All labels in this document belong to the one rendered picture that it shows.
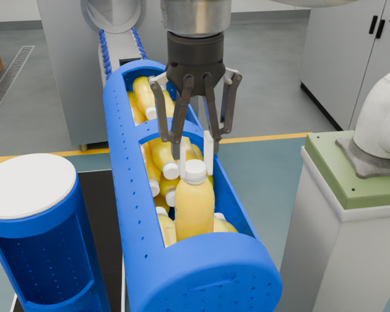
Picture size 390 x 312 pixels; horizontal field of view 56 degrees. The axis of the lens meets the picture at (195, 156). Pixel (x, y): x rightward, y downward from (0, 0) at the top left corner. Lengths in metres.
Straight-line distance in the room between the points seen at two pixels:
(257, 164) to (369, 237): 1.71
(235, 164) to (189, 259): 2.22
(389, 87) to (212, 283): 0.68
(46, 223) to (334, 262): 0.87
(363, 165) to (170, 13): 0.83
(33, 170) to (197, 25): 0.84
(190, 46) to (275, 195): 2.19
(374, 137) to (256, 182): 1.65
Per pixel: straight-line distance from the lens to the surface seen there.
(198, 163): 0.62
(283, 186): 2.68
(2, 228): 1.10
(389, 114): 1.08
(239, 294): 0.71
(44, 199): 1.08
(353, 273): 1.38
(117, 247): 2.08
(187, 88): 0.51
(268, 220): 2.42
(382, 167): 1.17
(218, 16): 0.47
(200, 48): 0.48
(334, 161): 1.18
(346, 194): 1.08
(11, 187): 1.16
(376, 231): 1.25
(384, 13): 2.82
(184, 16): 0.46
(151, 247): 0.68
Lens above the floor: 1.72
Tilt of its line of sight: 37 degrees down
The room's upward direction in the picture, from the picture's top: straight up
